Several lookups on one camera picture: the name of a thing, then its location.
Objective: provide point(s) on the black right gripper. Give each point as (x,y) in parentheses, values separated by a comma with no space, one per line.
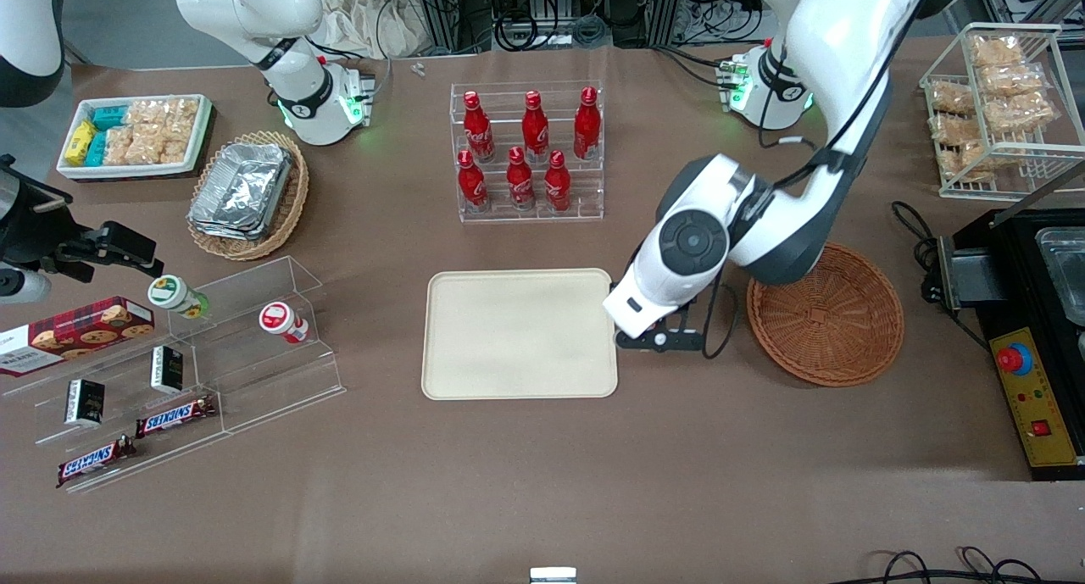
(32,228)

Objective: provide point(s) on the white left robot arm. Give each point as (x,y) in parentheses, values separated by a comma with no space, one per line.
(839,41)

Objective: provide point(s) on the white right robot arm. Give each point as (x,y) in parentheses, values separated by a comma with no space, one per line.
(297,101)

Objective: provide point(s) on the brown round wicker basket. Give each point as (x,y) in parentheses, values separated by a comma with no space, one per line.
(826,321)

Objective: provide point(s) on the light wicker basket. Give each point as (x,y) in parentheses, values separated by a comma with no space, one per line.
(284,219)

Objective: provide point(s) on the cream plastic tray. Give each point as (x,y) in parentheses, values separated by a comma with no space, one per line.
(517,334)

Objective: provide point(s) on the green-lidded sunflower jar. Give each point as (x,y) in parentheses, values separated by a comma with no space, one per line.
(168,292)

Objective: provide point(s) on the white plastic snack bin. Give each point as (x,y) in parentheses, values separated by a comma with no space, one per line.
(127,171)

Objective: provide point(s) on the aluminium foil container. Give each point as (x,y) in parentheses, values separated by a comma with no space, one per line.
(225,232)
(242,186)

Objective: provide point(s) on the red tartan cookie box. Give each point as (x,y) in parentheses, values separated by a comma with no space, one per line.
(76,334)

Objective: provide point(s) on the clear bag of crackers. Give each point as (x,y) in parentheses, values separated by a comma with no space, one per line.
(1021,112)
(180,143)
(136,146)
(996,50)
(954,128)
(161,112)
(951,97)
(1013,80)
(966,160)

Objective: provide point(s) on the teal snack packet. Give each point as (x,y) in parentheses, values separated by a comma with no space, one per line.
(110,116)
(97,149)

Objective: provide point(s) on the yellow snack packet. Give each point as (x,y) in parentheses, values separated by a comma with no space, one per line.
(80,141)

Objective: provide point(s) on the small black carton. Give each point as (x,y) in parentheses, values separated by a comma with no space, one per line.
(167,370)
(85,402)

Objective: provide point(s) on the red-lidded jar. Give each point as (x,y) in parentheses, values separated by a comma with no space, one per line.
(275,317)

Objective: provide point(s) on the Snickers chocolate bar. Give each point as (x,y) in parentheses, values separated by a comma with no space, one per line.
(174,417)
(93,461)

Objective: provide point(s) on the clear acrylic bottle rack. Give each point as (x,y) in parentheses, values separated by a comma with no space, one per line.
(593,186)

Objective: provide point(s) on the red cola bottle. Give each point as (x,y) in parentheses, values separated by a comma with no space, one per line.
(587,130)
(520,184)
(557,186)
(472,186)
(479,135)
(535,130)

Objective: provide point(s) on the clear acrylic stepped shelf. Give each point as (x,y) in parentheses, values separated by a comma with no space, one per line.
(288,380)

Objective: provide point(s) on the red emergency stop button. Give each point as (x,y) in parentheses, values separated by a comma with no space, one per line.
(1010,359)

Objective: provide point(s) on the white cloth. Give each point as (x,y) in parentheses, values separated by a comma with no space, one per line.
(373,20)

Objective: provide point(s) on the black countertop appliance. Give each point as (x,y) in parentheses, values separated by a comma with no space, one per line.
(1009,270)

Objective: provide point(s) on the yellow control panel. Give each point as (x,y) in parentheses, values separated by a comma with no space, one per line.
(1038,397)

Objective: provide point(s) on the metal pan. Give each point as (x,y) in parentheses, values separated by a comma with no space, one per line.
(1064,270)

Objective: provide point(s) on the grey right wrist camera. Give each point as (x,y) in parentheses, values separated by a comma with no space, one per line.
(21,286)

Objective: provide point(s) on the red rocker switch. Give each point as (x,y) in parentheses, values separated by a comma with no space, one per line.
(1041,428)

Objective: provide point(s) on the aluminium frame post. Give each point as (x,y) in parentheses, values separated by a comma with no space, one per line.
(441,8)

